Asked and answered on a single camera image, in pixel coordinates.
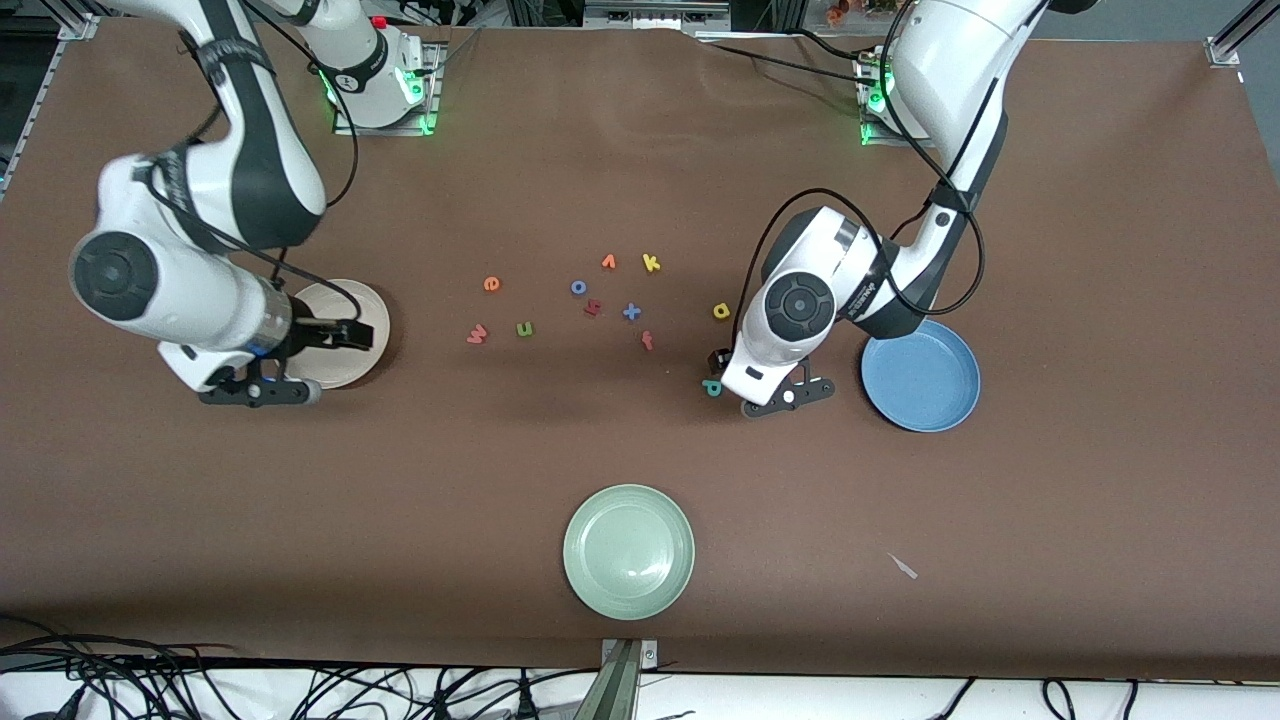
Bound beige brown plate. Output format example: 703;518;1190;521
283;279;391;390

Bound brown table cover sheet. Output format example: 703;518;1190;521
0;18;1280;683

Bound blue plate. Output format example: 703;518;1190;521
861;318;982;433

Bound pale green plate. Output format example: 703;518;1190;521
562;484;696;621

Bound grey metal box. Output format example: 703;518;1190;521
583;0;731;31

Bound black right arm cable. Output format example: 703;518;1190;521
135;0;366;323

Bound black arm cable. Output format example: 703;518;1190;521
748;0;988;319
135;0;366;323

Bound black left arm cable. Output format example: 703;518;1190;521
748;0;988;319

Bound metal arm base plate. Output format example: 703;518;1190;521
858;60;936;149
333;40;446;136

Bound thin black table cable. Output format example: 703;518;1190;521
695;30;881;83

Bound aluminium profile post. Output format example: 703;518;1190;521
573;640;641;720

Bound aluminium frame rail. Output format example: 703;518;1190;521
0;12;101;196
1205;0;1280;69

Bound tangled black cable bundle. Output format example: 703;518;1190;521
0;615;601;720

